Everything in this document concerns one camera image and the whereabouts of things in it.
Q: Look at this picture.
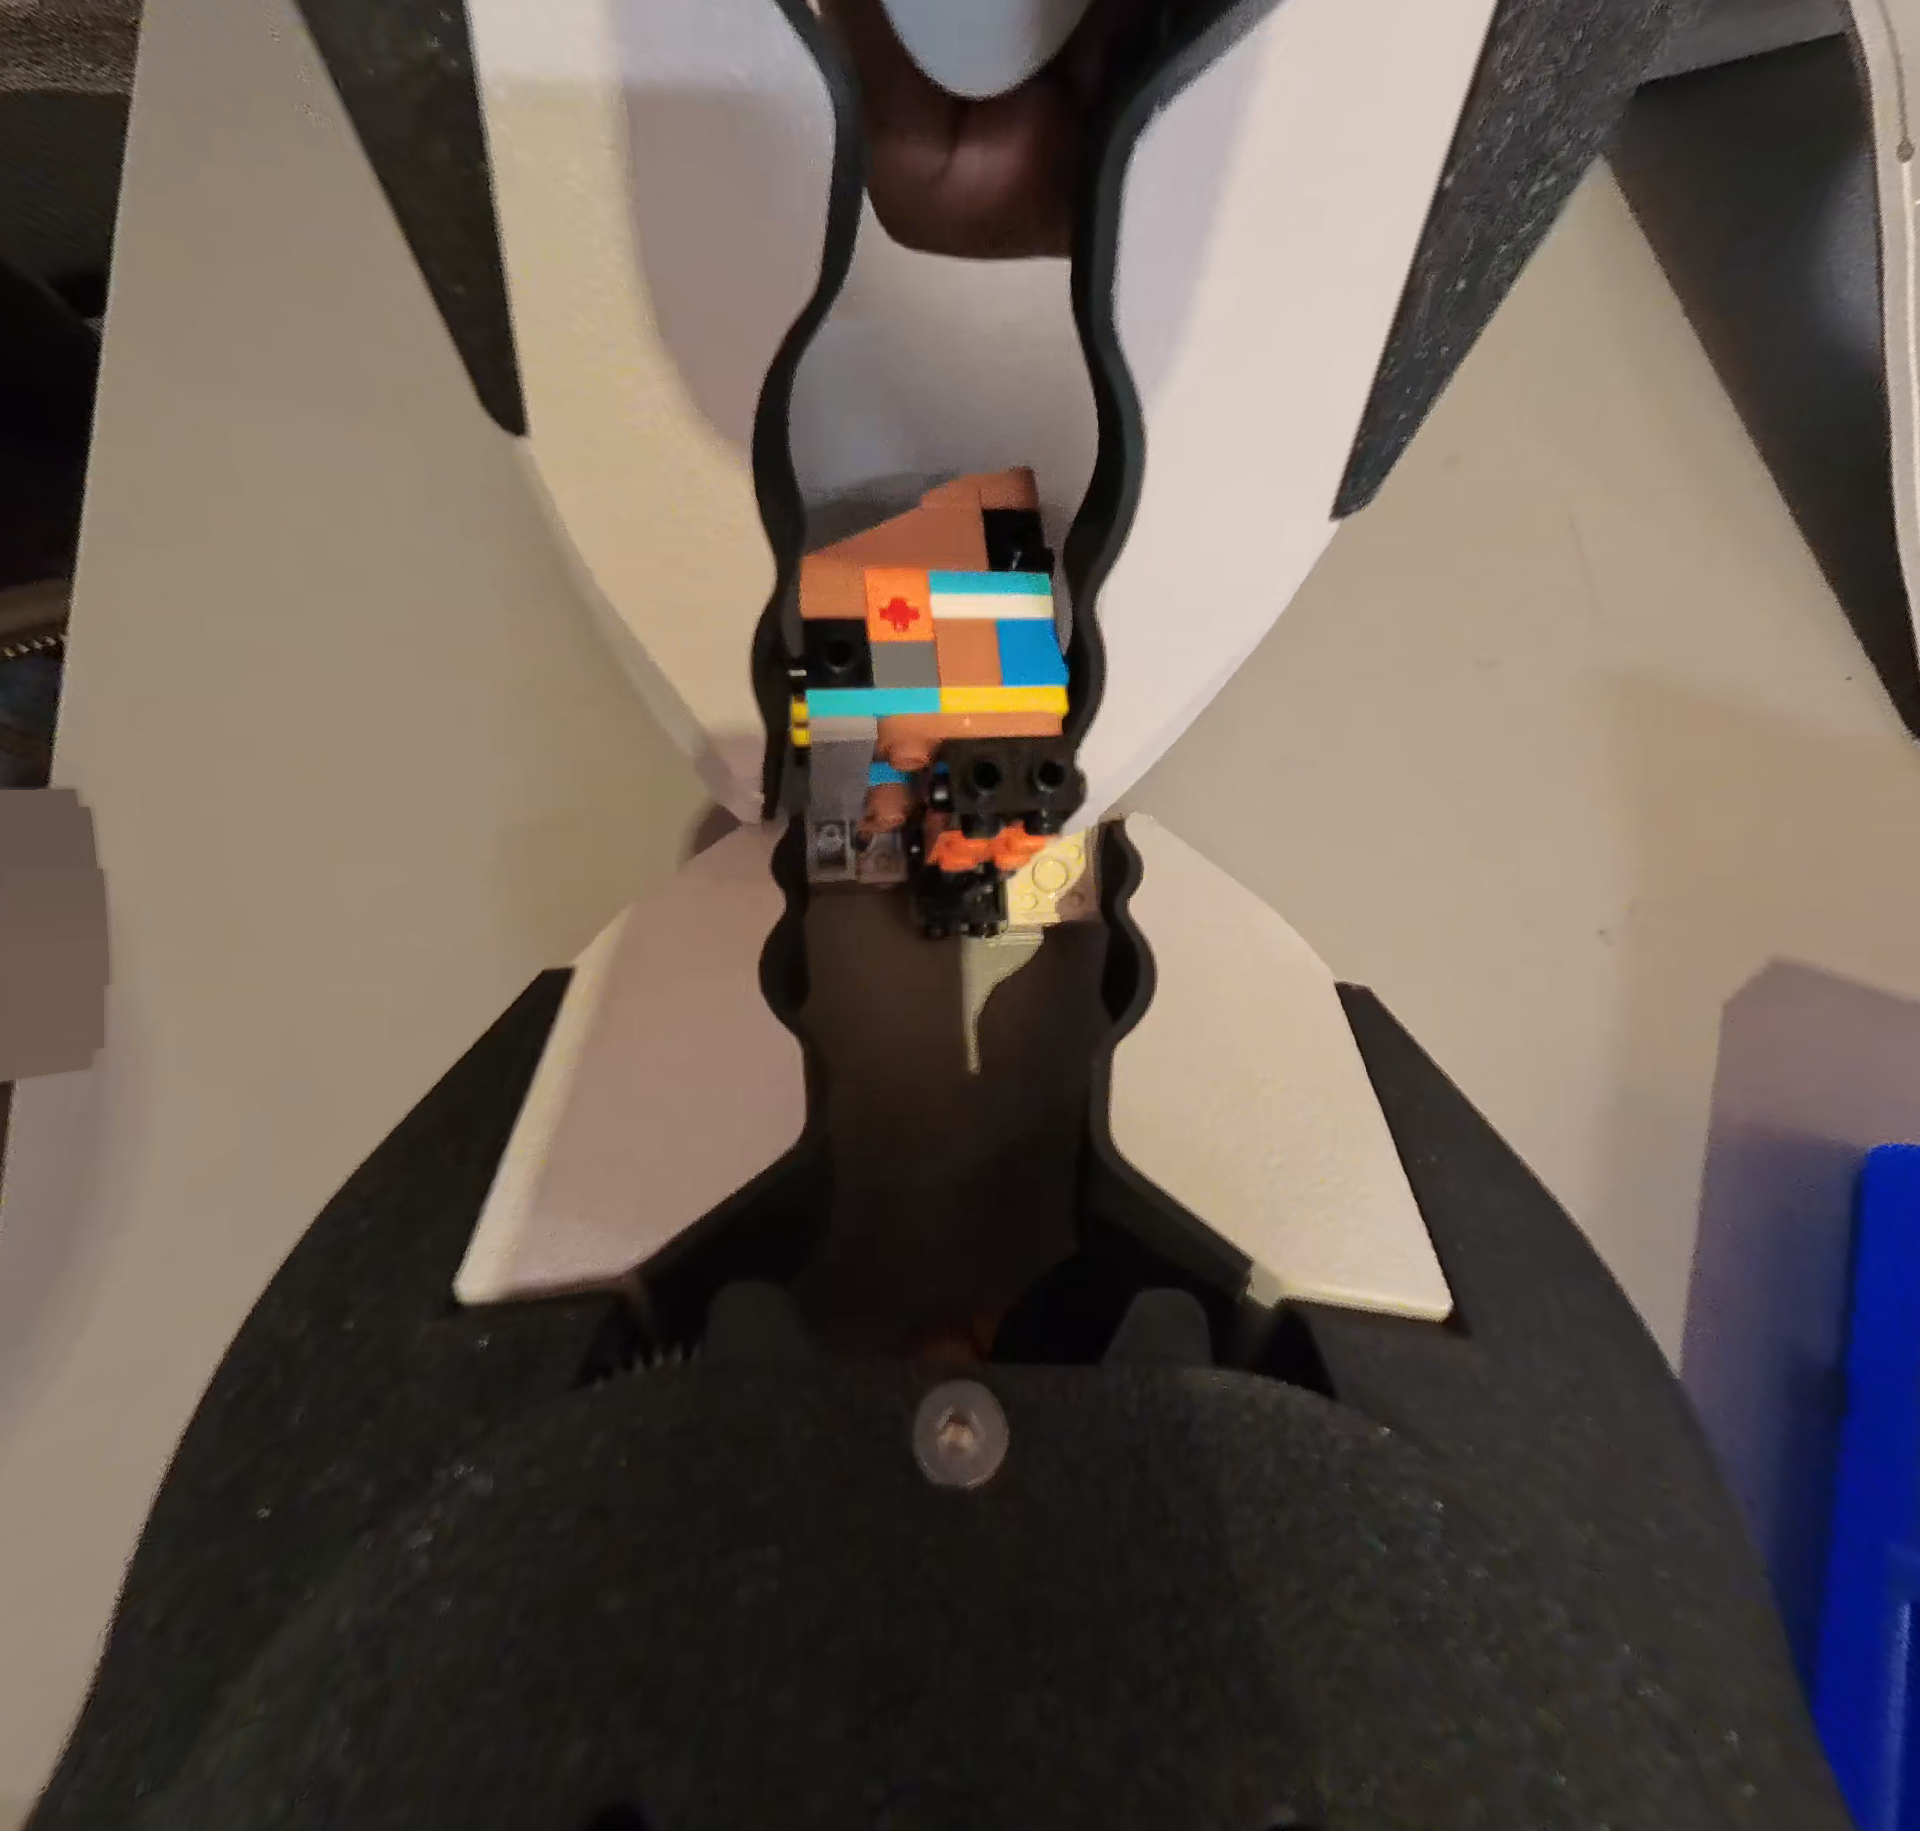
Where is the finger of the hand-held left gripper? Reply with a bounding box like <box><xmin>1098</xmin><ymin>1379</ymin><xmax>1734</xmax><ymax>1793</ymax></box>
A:
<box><xmin>1055</xmin><ymin>0</ymin><xmax>1518</xmax><ymax>815</ymax></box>
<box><xmin>451</xmin><ymin>0</ymin><xmax>870</xmax><ymax>825</ymax></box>

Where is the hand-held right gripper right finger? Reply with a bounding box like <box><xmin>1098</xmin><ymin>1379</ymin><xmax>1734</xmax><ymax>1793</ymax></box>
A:
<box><xmin>1088</xmin><ymin>815</ymin><xmax>1455</xmax><ymax>1323</ymax></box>

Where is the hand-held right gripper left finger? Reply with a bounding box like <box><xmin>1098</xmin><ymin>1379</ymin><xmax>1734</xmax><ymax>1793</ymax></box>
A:
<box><xmin>455</xmin><ymin>825</ymin><xmax>830</xmax><ymax>1305</ymax></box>

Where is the colourful toy brick build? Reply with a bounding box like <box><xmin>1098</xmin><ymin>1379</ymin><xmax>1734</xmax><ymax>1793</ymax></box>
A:
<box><xmin>782</xmin><ymin>470</ymin><xmax>1098</xmax><ymax>947</ymax></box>

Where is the grey desk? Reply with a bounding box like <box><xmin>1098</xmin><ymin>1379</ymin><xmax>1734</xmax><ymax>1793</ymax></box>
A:
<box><xmin>0</xmin><ymin>0</ymin><xmax>1920</xmax><ymax>1831</ymax></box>

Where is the person's left hand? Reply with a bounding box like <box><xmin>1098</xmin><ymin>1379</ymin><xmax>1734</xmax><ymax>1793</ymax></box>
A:
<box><xmin>816</xmin><ymin>0</ymin><xmax>1161</xmax><ymax>262</ymax></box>

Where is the person's brown jacket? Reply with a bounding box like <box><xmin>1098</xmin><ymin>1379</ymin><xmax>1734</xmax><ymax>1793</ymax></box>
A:
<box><xmin>0</xmin><ymin>92</ymin><xmax>108</xmax><ymax>789</ymax></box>

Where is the blue plastic bin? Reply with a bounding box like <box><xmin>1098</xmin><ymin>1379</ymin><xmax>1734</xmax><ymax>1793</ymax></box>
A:
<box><xmin>1813</xmin><ymin>1141</ymin><xmax>1920</xmax><ymax>1831</ymax></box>

